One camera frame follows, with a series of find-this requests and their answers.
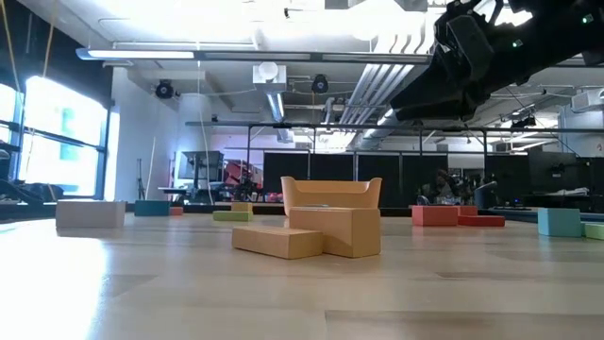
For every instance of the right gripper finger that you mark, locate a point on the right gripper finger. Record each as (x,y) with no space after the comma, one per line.
(434,114)
(434,94)

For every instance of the small red cube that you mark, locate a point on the small red cube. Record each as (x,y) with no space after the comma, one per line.
(468,210)

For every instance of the orange-red wooden block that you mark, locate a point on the orange-red wooden block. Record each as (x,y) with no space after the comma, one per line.
(434,216)

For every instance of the red wooden block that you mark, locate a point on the red wooden block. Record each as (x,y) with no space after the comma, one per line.
(481,221)

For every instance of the thick orange wooden block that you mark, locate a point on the thick orange wooden block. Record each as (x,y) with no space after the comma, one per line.
(349,231)

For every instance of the small mint green cube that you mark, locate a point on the small mint green cube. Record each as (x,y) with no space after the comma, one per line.
(559,222)

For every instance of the small orange cube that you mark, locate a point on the small orange cube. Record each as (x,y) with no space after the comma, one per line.
(241,207)

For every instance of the small orange-red cube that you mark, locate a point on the small orange-red cube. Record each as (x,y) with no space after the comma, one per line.
(176,211)

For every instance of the blue wooden block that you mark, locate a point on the blue wooden block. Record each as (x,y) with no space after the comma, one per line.
(152,208)

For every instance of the cream white wooden block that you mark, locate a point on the cream white wooden block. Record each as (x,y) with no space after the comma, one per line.
(89,215)

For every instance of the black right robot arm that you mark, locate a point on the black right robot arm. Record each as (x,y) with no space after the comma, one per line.
(557,42)

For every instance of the black partition panel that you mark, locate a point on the black partition panel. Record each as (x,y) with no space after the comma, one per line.
(389,175)
(332,165)
(410,170)
(283,165)

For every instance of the white ceiling pipes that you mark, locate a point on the white ceiling pipes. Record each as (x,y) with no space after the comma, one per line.
(373,90)

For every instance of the dark background equipment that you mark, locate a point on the dark background equipment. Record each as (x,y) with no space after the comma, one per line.
(448,186)

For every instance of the grey office chair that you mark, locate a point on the grey office chair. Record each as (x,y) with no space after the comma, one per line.
(486,193)

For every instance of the yellow plastic bin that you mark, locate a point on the yellow plastic bin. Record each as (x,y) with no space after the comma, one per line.
(330,193)

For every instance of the white ceiling unit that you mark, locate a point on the white ceiling unit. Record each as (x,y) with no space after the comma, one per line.
(590,100)

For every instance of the white round ceiling fixture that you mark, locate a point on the white round ceiling fixture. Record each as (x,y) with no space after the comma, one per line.
(269,74)

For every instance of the red background machine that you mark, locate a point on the red background machine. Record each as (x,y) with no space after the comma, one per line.
(240,172)

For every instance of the grey monitor on stand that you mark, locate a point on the grey monitor on stand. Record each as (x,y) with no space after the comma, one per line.
(203,165)

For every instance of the white leaning pole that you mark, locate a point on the white leaning pole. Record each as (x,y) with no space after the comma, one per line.
(150,167)

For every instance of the long linear ceiling light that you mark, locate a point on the long linear ceiling light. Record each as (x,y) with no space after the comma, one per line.
(141,54)

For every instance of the large window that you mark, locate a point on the large window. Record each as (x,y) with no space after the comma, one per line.
(61,151)

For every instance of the black metal pipe frame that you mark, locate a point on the black metal pipe frame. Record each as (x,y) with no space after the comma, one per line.
(330,125)

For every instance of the black ceiling camera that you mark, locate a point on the black ceiling camera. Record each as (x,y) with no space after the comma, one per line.
(320,83)
(164,89)

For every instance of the black aluminium table frame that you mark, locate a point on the black aluminium table frame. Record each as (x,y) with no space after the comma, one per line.
(266,209)

